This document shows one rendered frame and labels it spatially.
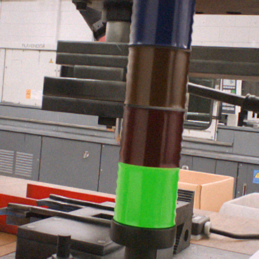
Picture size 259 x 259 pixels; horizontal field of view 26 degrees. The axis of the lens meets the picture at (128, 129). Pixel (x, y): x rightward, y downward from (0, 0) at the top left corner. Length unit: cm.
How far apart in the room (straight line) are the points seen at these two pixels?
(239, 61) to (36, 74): 589
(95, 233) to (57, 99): 14
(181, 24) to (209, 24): 723
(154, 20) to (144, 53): 2
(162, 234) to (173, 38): 11
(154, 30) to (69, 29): 829
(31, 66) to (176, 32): 613
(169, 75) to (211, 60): 23
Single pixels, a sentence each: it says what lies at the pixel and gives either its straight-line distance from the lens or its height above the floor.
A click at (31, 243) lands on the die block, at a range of 57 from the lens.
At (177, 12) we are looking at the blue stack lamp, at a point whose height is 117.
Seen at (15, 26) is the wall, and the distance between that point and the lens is 925.
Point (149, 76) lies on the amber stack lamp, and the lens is 32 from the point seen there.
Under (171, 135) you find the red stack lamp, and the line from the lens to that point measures 32.
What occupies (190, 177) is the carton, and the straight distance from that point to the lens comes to 347.
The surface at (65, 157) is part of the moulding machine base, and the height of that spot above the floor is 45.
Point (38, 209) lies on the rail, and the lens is 65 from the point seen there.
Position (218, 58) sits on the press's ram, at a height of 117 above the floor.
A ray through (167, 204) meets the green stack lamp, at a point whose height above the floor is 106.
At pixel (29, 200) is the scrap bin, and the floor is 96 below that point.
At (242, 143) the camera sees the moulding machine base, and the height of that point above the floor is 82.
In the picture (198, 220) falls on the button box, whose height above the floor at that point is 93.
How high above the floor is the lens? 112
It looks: 3 degrees down
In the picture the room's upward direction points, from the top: 5 degrees clockwise
